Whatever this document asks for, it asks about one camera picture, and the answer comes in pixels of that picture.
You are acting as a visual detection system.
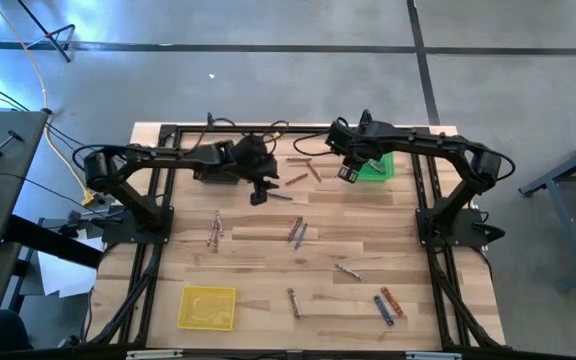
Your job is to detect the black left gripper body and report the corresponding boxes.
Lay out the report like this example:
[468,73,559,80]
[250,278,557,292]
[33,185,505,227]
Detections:
[227,133,280,182]

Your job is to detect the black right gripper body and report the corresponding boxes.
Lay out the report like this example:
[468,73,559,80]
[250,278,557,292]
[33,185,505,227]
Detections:
[325,119,398,170]

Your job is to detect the green plastic basket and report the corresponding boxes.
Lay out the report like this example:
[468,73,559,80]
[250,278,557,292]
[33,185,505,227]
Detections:
[357,151,397,183]

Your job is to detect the black plastic basket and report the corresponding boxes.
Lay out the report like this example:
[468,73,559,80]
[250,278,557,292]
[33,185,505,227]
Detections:
[195,167,244,186]

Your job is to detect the yellow plastic basket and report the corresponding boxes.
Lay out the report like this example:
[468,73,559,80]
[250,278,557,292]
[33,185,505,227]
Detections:
[176,285,238,333]

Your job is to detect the white paper sheets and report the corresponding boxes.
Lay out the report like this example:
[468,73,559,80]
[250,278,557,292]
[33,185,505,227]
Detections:
[36,233,105,300]

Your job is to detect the black support beam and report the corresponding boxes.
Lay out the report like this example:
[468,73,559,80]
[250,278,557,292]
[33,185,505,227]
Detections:
[2,213,105,270]

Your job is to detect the blue-grey metal stand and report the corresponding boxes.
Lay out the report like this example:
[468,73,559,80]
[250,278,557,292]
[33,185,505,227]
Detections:
[517,128,576,292]

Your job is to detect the black tripod stand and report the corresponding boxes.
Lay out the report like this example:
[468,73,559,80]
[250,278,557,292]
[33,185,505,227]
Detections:
[15,0,77,64]

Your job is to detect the grey side table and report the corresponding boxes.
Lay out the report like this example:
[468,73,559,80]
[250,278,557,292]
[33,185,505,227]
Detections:
[0,109,50,354]

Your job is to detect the dark chair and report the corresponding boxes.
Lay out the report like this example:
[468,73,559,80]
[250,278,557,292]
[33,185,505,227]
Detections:
[0,308,34,354]

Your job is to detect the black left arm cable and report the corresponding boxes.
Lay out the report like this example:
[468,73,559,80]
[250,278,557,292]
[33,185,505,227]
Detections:
[186,114,291,152]

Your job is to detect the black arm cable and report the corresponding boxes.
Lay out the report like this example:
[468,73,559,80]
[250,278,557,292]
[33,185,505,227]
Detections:
[186,114,291,152]
[292,115,342,158]

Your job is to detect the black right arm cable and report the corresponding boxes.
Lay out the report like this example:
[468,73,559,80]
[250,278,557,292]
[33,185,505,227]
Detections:
[292,115,342,158]

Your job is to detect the yellow floor cable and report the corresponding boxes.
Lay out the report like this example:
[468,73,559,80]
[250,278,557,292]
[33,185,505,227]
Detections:
[0,0,101,208]

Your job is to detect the silver metal bracket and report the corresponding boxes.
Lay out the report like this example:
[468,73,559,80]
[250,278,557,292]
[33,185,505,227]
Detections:
[405,350,463,360]
[125,348,185,360]

